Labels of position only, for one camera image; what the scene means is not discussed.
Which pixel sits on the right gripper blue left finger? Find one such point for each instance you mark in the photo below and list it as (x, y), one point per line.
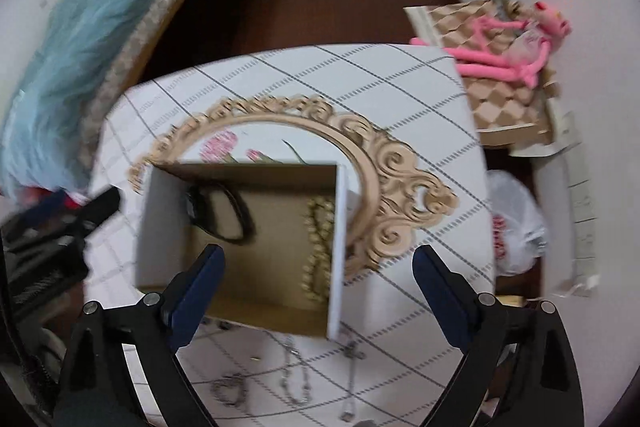
(189, 295)

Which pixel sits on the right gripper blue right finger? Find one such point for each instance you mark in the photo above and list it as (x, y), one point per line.
(447, 294)

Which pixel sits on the black smart watch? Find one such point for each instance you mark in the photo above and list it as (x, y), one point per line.
(204, 214)

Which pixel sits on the white cardboard box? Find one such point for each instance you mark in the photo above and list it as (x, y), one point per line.
(289, 278)

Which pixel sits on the red bed sheet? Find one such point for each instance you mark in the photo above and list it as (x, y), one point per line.
(32, 196)

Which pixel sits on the white plastic bag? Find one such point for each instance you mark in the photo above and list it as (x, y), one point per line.
(518, 226)

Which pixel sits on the light blue duvet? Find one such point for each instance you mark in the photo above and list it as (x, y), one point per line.
(47, 139)

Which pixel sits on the white checked tablecloth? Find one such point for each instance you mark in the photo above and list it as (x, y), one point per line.
(397, 118)

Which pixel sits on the brown checkered cushion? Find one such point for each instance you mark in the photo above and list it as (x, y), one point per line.
(509, 115)

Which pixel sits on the pink panther plush toy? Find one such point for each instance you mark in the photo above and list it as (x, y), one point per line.
(502, 40)

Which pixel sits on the bed mattress with woven edge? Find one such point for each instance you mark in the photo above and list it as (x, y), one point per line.
(165, 16)

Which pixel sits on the white wall power strip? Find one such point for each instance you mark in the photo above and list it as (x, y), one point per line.
(564, 182)

